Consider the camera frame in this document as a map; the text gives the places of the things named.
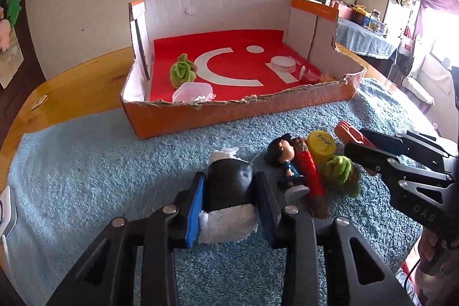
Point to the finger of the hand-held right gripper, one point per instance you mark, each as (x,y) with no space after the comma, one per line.
(365,155)
(412,143)

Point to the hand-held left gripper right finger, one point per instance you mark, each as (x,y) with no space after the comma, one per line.
(267,205)

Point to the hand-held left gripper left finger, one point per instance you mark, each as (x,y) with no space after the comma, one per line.
(193,216)

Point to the red plastic toy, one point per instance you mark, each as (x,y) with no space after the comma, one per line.
(349,132)

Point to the green crocheted cabbage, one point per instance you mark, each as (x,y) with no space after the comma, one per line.
(337,169)
(183,71)

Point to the black paper cup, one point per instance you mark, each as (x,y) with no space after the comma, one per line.
(229,184)

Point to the yellow round lid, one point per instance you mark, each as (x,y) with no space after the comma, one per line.
(321,144)

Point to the red tube toy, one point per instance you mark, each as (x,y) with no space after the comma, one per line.
(312,169)

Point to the black-haired doll figurine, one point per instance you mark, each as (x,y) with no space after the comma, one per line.
(283,148)

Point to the small pink yellow figurine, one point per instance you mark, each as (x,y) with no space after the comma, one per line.
(310,77)

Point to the orange cardboard box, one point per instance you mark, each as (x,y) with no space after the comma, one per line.
(233,112)

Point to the clear plastic container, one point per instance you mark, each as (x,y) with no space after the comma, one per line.
(192,91)

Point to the person's right hand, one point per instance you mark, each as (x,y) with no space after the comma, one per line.
(426,250)

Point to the white cushioned chair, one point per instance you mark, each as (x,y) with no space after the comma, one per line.
(419,83)

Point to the blue fluffy blanket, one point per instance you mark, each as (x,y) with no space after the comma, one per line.
(107,166)

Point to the cloth covered side table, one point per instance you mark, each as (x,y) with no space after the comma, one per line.
(362,39)

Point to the white rounded device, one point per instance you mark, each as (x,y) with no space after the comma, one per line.
(7,212)

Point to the beige hanging organizer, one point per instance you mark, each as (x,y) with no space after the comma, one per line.
(10,62)

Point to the pale pink plush toy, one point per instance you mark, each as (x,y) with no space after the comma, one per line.
(4,30)

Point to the green plush toy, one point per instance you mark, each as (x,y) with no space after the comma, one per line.
(14,12)

